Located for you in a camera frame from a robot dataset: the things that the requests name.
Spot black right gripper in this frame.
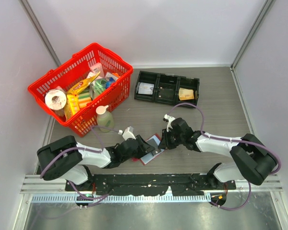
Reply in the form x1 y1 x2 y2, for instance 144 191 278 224
158 127 185 150

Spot red leather card holder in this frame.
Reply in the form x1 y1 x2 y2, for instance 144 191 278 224
132 134 165 165

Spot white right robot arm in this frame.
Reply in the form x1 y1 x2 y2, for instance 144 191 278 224
159 115 278 189

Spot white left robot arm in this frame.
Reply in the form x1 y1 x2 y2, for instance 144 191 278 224
37 135 156 191

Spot dark card in tray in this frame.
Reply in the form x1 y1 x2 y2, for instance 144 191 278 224
159 87 172 98

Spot white cards in tray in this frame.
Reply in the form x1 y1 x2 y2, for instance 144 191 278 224
137 82 154 95

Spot green soap pump bottle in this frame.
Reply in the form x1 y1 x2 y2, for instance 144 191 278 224
96 105 115 132

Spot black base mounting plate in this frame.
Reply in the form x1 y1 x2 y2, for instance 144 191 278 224
75 173 236 196

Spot black three-compartment tray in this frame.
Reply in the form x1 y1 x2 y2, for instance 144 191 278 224
134 71 200 105

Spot green packaged item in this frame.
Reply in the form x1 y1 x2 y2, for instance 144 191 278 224
89 79 111 99

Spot yellow green sponge pack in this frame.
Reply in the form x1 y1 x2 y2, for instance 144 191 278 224
77 92 92 108

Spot red plastic shopping basket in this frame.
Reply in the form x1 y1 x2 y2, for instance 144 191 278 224
28 43 133 137

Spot yellow box in basket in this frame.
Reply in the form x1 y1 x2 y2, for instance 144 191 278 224
63 94 80 120

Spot yellow snack bag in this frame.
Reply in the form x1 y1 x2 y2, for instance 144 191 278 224
67 71 101 95

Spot pink white box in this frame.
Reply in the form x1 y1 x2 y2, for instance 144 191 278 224
90 62 104 77

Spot toilet paper roll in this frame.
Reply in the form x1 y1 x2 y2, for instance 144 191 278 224
45 89 67 111

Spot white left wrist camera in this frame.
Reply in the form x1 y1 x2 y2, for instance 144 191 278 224
118 126 136 140

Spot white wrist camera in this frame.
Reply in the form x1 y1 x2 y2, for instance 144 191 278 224
163 114 176 132
118 126 136 140

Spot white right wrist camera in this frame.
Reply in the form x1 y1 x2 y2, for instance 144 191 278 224
163 114 176 132

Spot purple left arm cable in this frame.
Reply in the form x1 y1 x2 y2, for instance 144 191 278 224
39 126 124 209

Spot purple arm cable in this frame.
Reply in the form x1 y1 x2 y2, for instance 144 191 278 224
163 103 283 211
39 126 124 209

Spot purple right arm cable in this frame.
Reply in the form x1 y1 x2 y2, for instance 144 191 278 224
163 103 283 211

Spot slotted cable duct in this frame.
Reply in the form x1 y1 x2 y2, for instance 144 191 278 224
31 194 211 204

